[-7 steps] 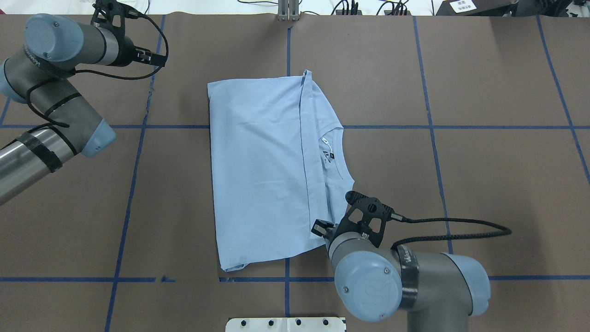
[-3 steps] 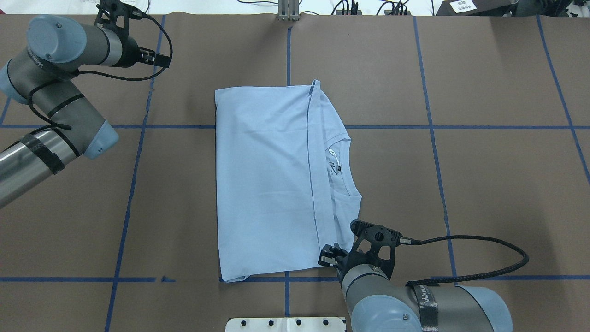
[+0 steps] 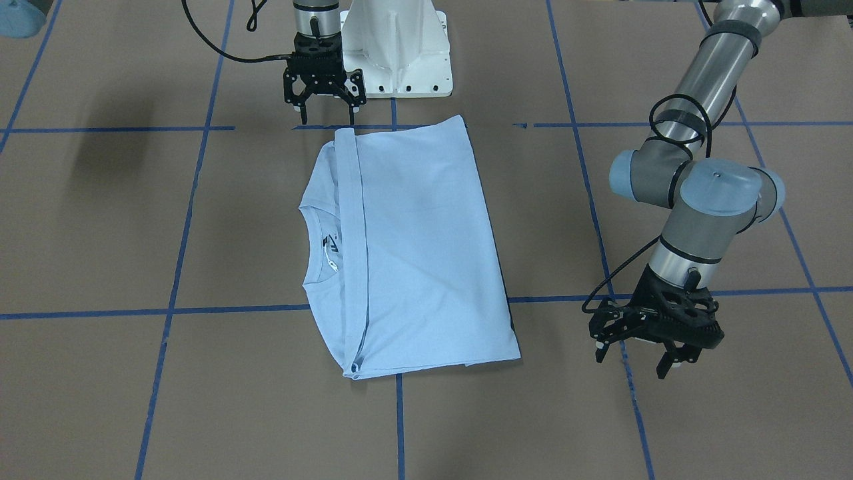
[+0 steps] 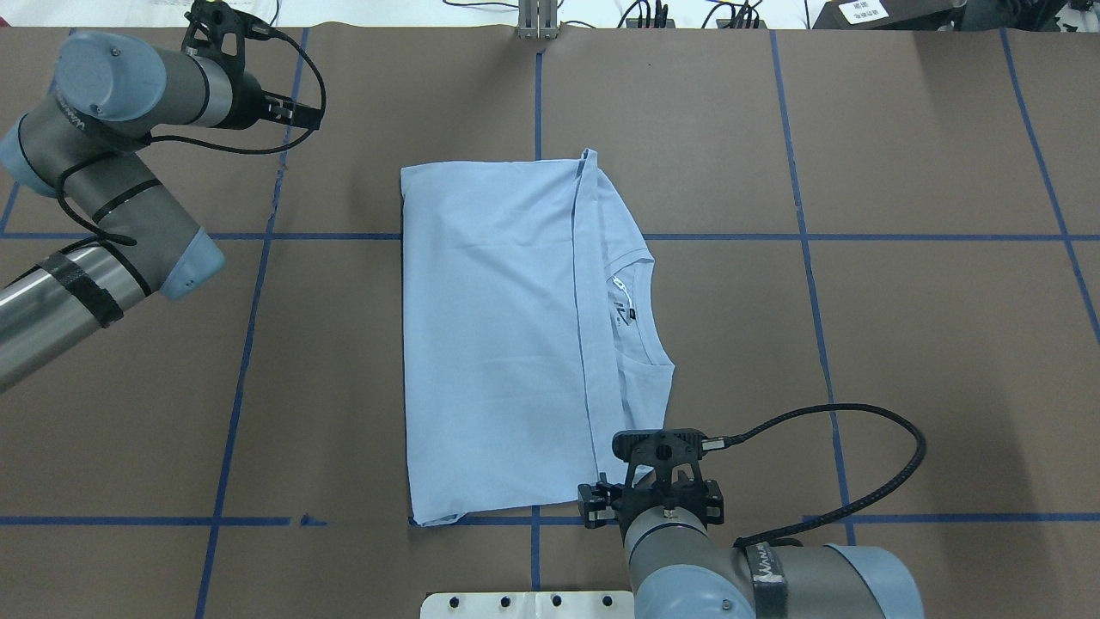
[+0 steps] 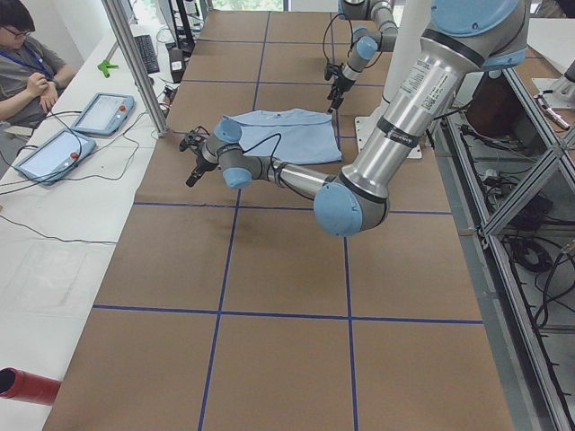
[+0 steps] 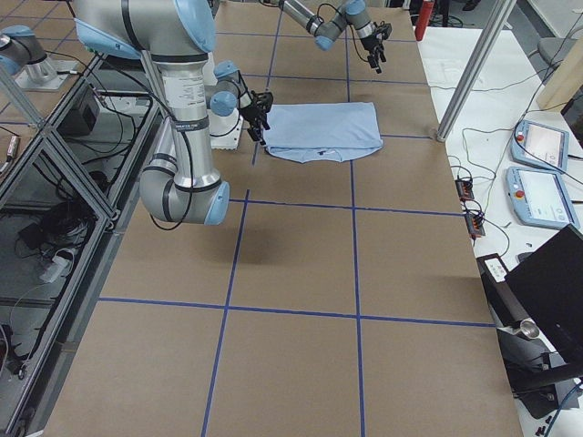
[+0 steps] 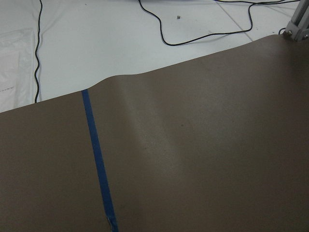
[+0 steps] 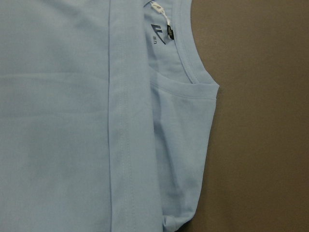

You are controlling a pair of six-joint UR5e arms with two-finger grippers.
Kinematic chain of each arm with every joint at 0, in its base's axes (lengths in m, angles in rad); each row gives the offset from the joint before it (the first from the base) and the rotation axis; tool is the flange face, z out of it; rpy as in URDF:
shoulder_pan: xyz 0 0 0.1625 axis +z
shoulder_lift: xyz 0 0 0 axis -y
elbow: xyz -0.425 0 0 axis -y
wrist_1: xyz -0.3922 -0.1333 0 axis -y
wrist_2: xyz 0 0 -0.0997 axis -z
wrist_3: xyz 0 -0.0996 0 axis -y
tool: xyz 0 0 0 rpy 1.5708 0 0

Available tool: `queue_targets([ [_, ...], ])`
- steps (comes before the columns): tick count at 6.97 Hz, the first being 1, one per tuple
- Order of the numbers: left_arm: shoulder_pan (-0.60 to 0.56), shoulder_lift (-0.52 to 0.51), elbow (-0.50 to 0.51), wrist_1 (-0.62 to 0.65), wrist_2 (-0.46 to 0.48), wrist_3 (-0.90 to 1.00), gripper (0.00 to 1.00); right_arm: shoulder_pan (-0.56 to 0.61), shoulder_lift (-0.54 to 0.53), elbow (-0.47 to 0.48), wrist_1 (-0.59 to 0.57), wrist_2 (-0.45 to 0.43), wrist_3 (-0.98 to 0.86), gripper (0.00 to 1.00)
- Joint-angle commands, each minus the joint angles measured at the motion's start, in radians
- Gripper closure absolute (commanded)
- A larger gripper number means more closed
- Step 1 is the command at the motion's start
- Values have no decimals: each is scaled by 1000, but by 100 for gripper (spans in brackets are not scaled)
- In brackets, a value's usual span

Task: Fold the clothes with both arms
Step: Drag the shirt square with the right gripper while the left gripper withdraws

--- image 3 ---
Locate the black camera cable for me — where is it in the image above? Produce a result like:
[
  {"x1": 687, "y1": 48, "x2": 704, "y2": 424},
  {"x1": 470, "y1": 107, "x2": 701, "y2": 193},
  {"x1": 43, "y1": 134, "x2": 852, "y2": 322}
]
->
[
  {"x1": 181, "y1": 0, "x2": 297, "y2": 65},
  {"x1": 581, "y1": 93, "x2": 714, "y2": 315}
]

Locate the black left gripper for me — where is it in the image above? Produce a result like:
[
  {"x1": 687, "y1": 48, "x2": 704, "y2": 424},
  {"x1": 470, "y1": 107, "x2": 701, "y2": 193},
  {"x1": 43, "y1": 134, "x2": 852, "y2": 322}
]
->
[{"x1": 594, "y1": 265, "x2": 724, "y2": 379}]

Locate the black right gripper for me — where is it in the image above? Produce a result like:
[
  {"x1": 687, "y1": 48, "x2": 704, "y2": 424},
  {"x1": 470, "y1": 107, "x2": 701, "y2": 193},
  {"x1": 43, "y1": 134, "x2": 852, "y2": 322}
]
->
[{"x1": 284, "y1": 33, "x2": 367, "y2": 127}]

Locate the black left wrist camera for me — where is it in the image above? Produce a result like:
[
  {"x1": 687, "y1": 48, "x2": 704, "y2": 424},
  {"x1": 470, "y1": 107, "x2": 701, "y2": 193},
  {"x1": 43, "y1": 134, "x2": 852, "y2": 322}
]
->
[{"x1": 588, "y1": 297, "x2": 642, "y2": 344}]

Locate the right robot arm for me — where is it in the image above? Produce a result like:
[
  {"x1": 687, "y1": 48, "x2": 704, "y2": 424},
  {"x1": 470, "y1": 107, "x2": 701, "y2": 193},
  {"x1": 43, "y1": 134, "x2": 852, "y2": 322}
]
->
[{"x1": 283, "y1": 1, "x2": 367, "y2": 125}]

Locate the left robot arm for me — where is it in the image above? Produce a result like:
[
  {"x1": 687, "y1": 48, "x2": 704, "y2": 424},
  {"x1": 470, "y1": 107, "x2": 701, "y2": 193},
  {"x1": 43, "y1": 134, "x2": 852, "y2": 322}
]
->
[{"x1": 582, "y1": 1, "x2": 851, "y2": 379}]

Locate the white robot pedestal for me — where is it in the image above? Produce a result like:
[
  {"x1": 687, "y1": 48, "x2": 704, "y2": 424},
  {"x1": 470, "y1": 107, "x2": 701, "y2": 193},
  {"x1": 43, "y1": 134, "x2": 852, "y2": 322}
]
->
[{"x1": 339, "y1": 1, "x2": 454, "y2": 99}]

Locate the light blue t-shirt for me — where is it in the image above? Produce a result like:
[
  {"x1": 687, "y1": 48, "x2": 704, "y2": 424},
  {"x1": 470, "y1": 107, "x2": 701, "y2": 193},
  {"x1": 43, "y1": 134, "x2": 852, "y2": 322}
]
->
[{"x1": 299, "y1": 115, "x2": 521, "y2": 380}]

